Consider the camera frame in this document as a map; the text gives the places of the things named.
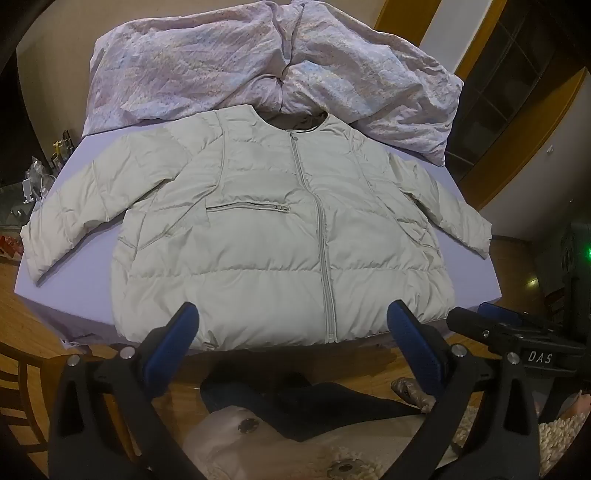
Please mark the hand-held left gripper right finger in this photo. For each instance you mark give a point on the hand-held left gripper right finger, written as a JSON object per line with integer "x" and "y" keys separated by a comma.
{"x": 414, "y": 350}

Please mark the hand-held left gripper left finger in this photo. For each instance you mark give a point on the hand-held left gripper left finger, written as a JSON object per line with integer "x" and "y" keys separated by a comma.
{"x": 171, "y": 350}

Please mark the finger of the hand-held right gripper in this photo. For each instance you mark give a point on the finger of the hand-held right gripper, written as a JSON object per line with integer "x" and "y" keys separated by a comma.
{"x": 503, "y": 314}
{"x": 475, "y": 325}

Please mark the beige puffer jacket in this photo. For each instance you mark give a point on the beige puffer jacket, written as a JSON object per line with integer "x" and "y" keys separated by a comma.
{"x": 258, "y": 221}

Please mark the padded slipper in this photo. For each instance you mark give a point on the padded slipper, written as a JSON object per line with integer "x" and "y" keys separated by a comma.
{"x": 413, "y": 392}

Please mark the bed with lavender sheet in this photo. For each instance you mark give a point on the bed with lavender sheet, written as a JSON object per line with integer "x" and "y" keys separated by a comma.
{"x": 69, "y": 302}

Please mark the person's black pants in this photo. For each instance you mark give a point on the person's black pants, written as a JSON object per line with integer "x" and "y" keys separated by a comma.
{"x": 295, "y": 401}

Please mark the wooden chair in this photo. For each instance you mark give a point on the wooden chair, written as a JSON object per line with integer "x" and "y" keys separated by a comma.
{"x": 23, "y": 397}

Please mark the person's beige coat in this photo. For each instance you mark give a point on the person's beige coat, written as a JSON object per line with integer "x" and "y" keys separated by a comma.
{"x": 286, "y": 457}

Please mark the red packet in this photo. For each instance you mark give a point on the red packet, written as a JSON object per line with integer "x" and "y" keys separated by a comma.
{"x": 9, "y": 247}

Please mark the glass bedside table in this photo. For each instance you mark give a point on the glass bedside table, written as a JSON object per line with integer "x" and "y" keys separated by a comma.
{"x": 14, "y": 217}

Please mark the white phone stand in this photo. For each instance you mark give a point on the white phone stand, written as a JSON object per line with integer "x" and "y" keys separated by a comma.
{"x": 32, "y": 191}

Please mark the wooden framed glass door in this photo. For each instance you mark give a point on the wooden framed glass door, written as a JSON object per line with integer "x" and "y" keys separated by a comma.
{"x": 517, "y": 92}

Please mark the yellow bottles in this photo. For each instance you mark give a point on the yellow bottles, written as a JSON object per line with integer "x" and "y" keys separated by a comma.
{"x": 62, "y": 145}

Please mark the floral quilt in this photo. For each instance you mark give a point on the floral quilt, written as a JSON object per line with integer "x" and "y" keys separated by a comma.
{"x": 184, "y": 69}

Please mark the wooden door trim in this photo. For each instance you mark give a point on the wooden door trim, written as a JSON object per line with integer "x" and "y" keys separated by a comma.
{"x": 401, "y": 21}

